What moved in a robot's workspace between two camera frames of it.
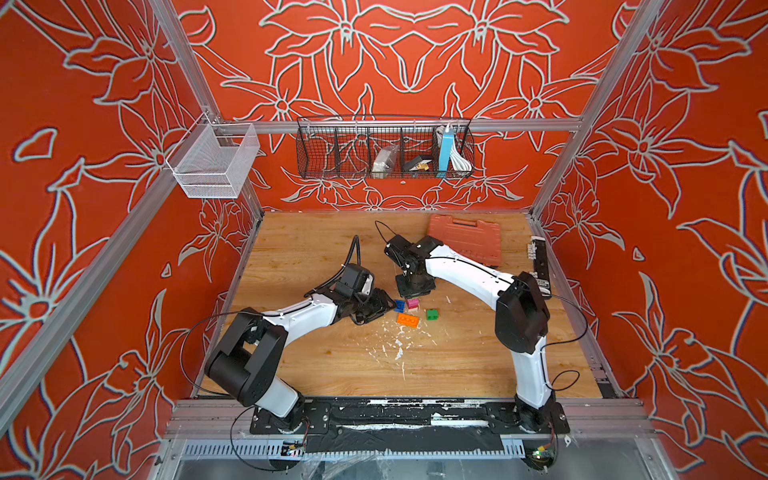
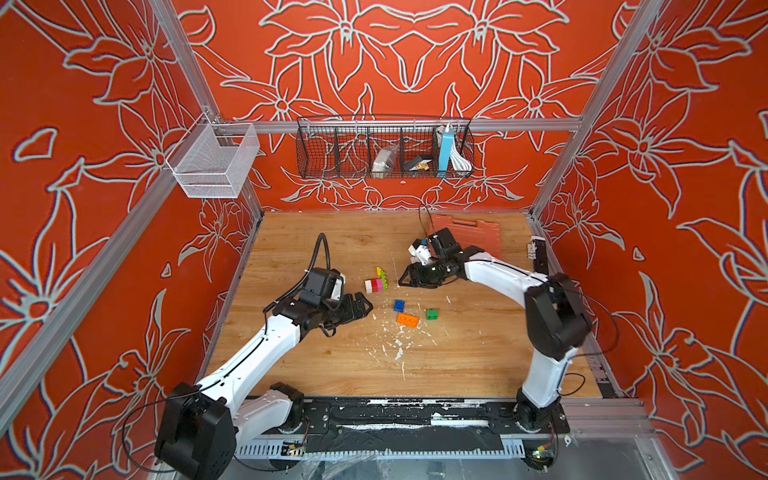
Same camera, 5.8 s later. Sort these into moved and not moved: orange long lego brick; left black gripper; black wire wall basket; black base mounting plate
Moved: left black gripper
Not moved: black base mounting plate; orange long lego brick; black wire wall basket
